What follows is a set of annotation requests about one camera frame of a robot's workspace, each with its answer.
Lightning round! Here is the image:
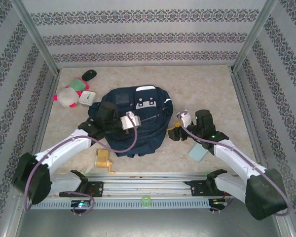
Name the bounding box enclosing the light blue notebook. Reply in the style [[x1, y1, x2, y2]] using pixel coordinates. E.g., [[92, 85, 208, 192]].
[[188, 143, 208, 163]]

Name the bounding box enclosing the navy blue backpack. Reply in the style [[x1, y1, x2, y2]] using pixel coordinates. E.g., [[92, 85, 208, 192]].
[[87, 85, 175, 158]]

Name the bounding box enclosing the wooden hand-crank pencil sharpener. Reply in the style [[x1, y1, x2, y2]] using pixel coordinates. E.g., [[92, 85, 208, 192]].
[[95, 148, 116, 175]]

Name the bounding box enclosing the white square alarm clock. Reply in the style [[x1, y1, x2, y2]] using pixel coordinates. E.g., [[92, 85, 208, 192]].
[[78, 90, 97, 109]]

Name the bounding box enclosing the white green pink plush toy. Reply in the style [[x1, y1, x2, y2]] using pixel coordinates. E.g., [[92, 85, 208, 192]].
[[52, 77, 90, 109]]

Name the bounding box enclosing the black computer mouse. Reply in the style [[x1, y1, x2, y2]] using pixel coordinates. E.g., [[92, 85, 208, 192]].
[[81, 70, 97, 81]]

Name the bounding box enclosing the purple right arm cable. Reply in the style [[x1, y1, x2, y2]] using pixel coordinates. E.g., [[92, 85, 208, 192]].
[[177, 111, 291, 217]]

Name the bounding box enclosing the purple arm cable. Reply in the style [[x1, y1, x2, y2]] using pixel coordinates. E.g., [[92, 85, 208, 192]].
[[177, 111, 291, 217], [23, 114, 139, 217]]

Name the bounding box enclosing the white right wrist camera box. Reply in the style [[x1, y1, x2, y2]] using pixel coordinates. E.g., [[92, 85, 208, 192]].
[[178, 110, 194, 128]]

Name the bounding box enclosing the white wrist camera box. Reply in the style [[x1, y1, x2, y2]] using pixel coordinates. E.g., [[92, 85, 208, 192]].
[[178, 110, 194, 128], [119, 111, 142, 131]]

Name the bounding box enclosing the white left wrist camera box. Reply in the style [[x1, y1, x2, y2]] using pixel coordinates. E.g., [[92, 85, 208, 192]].
[[119, 111, 142, 131]]

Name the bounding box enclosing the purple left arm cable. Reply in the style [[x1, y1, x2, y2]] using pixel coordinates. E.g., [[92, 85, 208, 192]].
[[23, 114, 139, 217]]

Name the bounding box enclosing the aluminium side rail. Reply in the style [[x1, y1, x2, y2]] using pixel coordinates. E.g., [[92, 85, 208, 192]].
[[24, 74, 61, 178], [230, 70, 271, 177]]

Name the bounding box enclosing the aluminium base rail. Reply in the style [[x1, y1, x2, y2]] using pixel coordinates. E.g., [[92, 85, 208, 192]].
[[14, 172, 283, 199]]

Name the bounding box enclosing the grey slotted cable duct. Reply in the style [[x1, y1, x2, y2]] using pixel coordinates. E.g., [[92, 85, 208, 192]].
[[23, 199, 210, 210]]

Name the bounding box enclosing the aluminium frame post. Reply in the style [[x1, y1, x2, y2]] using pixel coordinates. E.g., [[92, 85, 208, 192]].
[[231, 0, 279, 73], [11, 0, 60, 76]]

